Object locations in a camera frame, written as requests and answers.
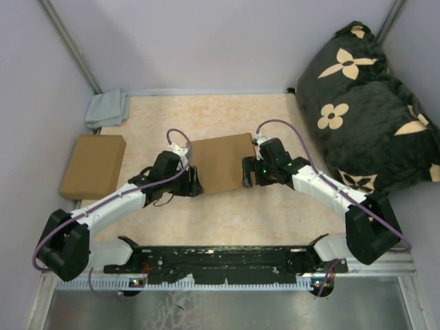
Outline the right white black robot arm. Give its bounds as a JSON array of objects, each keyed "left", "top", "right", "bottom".
[{"left": 242, "top": 135, "right": 403, "bottom": 272}]

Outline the right aluminium corner post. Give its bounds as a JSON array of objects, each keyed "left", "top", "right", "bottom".
[{"left": 376, "top": 0, "right": 407, "bottom": 45}]

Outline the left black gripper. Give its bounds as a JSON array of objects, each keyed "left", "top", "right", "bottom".
[{"left": 163, "top": 166, "right": 204, "bottom": 198}]

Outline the aluminium corner post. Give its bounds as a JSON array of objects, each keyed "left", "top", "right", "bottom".
[
  {"left": 37, "top": 0, "right": 102, "bottom": 95},
  {"left": 376, "top": 0, "right": 407, "bottom": 45}
]

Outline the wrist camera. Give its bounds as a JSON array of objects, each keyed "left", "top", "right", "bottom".
[
  {"left": 168, "top": 142, "right": 190, "bottom": 164},
  {"left": 252, "top": 133, "right": 270, "bottom": 146}
]

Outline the aluminium frame rail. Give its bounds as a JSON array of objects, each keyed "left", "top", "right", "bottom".
[{"left": 26, "top": 246, "right": 430, "bottom": 329}]

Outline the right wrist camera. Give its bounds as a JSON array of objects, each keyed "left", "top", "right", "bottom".
[{"left": 252, "top": 133, "right": 270, "bottom": 146}]

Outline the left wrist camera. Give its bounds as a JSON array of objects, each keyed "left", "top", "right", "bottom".
[{"left": 168, "top": 142, "right": 190, "bottom": 164}]

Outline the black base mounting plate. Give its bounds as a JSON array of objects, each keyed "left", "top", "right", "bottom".
[{"left": 104, "top": 238, "right": 348, "bottom": 288}]

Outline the folded brown cardboard box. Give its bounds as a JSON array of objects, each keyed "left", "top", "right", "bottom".
[{"left": 59, "top": 135, "right": 127, "bottom": 200}]

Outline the grey folded cloth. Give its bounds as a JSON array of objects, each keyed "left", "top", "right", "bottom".
[{"left": 85, "top": 88, "right": 129, "bottom": 129}]

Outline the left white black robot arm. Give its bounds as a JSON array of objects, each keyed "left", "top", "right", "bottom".
[{"left": 32, "top": 148, "right": 203, "bottom": 282}]

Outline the left aluminium corner post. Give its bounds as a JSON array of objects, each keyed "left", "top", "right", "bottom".
[{"left": 37, "top": 0, "right": 102, "bottom": 95}]

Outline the black floral plush pillow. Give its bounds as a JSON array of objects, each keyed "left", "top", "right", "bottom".
[{"left": 295, "top": 21, "right": 439, "bottom": 194}]

